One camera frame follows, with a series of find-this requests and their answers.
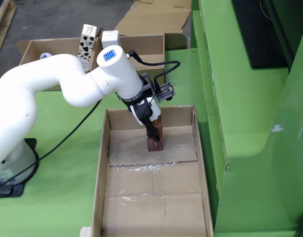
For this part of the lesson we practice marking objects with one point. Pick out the wrist camera with grey mount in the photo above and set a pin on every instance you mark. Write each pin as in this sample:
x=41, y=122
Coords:
x=166, y=91

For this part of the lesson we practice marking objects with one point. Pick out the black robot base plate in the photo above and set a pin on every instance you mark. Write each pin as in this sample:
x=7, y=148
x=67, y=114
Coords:
x=17, y=191

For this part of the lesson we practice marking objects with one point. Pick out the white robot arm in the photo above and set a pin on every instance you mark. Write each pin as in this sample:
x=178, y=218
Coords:
x=42, y=71

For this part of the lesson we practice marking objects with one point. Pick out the flattened brown cardboard pieces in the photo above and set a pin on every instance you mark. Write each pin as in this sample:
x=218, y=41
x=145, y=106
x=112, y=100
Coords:
x=153, y=17

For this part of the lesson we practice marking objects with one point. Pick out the small white blue item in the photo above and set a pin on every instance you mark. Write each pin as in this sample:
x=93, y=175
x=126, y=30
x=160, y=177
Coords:
x=43, y=55

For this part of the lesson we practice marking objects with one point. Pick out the plain white tall carton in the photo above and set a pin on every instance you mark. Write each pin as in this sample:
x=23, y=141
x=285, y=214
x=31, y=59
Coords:
x=109, y=37

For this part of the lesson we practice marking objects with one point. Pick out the open brown cardboard box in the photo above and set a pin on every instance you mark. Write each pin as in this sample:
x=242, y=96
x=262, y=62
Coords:
x=141, y=44

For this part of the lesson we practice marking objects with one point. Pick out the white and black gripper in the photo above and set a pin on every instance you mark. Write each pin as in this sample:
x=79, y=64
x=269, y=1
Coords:
x=156, y=109

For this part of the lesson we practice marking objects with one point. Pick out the white carton with black spots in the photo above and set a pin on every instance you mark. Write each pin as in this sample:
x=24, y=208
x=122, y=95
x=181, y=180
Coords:
x=86, y=42

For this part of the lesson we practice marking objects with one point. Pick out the red rectangular product box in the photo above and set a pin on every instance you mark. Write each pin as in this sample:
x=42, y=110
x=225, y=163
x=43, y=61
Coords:
x=157, y=146

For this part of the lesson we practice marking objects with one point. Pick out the green metal shelf unit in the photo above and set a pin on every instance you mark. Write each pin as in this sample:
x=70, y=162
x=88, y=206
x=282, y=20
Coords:
x=252, y=123

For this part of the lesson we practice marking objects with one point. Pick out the wooden pallet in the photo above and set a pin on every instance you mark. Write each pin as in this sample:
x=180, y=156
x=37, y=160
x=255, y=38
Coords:
x=1, y=19

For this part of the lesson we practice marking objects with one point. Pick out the large shallow cardboard tray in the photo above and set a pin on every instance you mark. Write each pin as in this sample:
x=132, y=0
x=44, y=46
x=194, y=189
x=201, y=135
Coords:
x=153, y=185

